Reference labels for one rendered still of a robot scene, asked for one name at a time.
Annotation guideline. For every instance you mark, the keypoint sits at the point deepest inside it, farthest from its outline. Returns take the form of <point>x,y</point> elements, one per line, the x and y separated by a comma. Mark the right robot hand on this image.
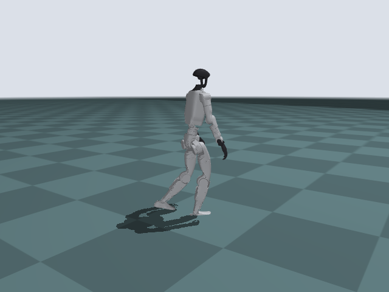
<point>221,143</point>

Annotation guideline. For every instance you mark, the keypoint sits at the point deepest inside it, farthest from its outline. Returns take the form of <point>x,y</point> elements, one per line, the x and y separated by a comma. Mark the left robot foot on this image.
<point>163,205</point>

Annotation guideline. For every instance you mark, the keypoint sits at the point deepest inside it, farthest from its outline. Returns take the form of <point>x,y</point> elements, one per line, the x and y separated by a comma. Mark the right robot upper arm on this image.
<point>205,98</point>

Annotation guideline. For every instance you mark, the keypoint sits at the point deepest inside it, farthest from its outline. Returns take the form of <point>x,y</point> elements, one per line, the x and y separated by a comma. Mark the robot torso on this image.
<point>194,115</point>

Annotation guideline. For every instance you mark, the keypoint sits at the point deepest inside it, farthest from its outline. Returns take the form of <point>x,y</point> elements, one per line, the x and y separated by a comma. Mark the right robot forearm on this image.
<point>215,130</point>

